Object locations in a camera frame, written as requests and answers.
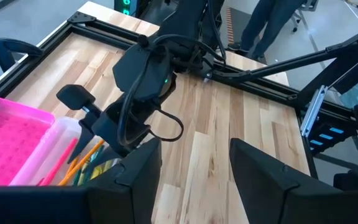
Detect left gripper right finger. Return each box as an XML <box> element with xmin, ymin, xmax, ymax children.
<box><xmin>230</xmin><ymin>138</ymin><xmax>358</xmax><ymax>224</ymax></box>

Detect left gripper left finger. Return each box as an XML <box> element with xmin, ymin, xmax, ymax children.
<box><xmin>85</xmin><ymin>138</ymin><xmax>163</xmax><ymax>224</ymax></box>

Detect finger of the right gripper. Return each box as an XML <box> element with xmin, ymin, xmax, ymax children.
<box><xmin>85</xmin><ymin>147</ymin><xmax>122</xmax><ymax>170</ymax></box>
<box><xmin>68</xmin><ymin>123</ymin><xmax>94</xmax><ymax>164</ymax></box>

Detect yellow pencil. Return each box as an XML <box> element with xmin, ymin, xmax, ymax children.
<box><xmin>90</xmin><ymin>158</ymin><xmax>116</xmax><ymax>180</ymax></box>

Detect orange pencil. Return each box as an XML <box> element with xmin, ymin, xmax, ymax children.
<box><xmin>57</xmin><ymin>139</ymin><xmax>106</xmax><ymax>187</ymax></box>
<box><xmin>65</xmin><ymin>157</ymin><xmax>80</xmax><ymax>177</ymax></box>

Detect pink pen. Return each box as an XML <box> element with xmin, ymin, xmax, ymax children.
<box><xmin>38</xmin><ymin>138</ymin><xmax>79</xmax><ymax>187</ymax></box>

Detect clear plastic supply box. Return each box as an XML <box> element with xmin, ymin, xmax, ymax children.
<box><xmin>9</xmin><ymin>116</ymin><xmax>121</xmax><ymax>187</ymax></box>

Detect pink plastic box lid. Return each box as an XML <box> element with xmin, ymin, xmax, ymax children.
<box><xmin>0</xmin><ymin>96</ymin><xmax>56</xmax><ymax>187</ymax></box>

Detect black device blue lights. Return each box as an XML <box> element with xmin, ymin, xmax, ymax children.
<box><xmin>306</xmin><ymin>121</ymin><xmax>358</xmax><ymax>156</ymax></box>

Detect black device green display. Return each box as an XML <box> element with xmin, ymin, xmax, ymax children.
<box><xmin>113</xmin><ymin>0</ymin><xmax>141</xmax><ymax>17</ymax></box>

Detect black mat orange edge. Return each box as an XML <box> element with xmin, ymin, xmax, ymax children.
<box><xmin>222</xmin><ymin>5</ymin><xmax>245</xmax><ymax>46</ymax></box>

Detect person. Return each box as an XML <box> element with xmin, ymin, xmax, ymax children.
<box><xmin>227</xmin><ymin>0</ymin><xmax>306</xmax><ymax>60</ymax></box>

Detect office chair base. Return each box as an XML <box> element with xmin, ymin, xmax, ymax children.
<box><xmin>290</xmin><ymin>0</ymin><xmax>320</xmax><ymax>33</ymax></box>

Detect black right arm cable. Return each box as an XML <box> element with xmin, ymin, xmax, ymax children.
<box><xmin>116</xmin><ymin>33</ymin><xmax>226</xmax><ymax>147</ymax></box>

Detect black aluminium table frame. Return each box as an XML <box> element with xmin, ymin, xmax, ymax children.
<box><xmin>0</xmin><ymin>11</ymin><xmax>358</xmax><ymax>175</ymax></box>

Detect silver metal bracket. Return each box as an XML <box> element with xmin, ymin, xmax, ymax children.
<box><xmin>300</xmin><ymin>85</ymin><xmax>329</xmax><ymax>138</ymax></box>

